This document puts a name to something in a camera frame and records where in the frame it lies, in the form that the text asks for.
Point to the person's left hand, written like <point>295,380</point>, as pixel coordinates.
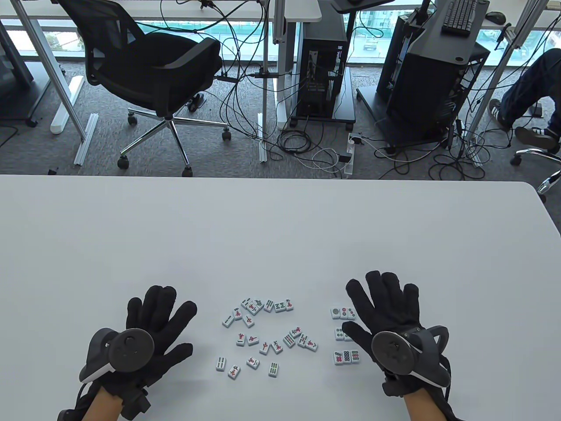
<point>161,318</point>

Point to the four-circle mahjong tile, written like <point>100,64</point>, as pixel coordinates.
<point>339,333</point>

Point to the black monitor stand with tray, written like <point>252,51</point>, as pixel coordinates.
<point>456,48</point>
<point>363,4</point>

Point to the white power strip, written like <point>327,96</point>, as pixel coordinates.
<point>348,170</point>

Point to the black foot pedal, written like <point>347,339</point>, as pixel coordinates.
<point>537,109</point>
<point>196,101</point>

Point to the dark grey equipment cart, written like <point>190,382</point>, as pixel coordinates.
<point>15,57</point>

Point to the nine-circle mahjong tile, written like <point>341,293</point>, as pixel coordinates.
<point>355,356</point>

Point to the white standing desk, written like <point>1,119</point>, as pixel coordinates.
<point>307,11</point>

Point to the black keyboard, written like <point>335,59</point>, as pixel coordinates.
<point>459,17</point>

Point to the person's right hand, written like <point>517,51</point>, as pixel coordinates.
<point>385,307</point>

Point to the seven-circle mahjong tile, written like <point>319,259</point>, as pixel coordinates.
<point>338,358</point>

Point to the single-circle mahjong tile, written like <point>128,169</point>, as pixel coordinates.
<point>335,312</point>

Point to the black white striped sneaker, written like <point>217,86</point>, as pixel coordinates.
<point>499,113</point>
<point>537,137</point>

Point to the black wheeled computer cart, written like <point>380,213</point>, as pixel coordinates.
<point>344,109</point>
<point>368,101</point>

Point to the black computer mouse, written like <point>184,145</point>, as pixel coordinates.
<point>495,17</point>

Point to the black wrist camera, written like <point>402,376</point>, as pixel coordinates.
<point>393,388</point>
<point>136,403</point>

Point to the person's right forearm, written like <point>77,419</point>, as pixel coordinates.
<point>421,410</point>

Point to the black computer tower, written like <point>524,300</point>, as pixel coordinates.
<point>429,96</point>
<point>322,79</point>

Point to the eight-circle mahjong tile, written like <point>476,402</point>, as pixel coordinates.
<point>346,356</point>

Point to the black mesh office chair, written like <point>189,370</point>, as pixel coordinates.
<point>530,151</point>
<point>144,66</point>

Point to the pile of mahjong tiles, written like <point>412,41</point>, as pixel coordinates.
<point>241,338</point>

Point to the black power strip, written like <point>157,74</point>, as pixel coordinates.
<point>225,78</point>

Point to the two-circle mahjong tile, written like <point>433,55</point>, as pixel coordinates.
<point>344,312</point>

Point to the grey hand tracking controller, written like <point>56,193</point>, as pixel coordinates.
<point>392,353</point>
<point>131,351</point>

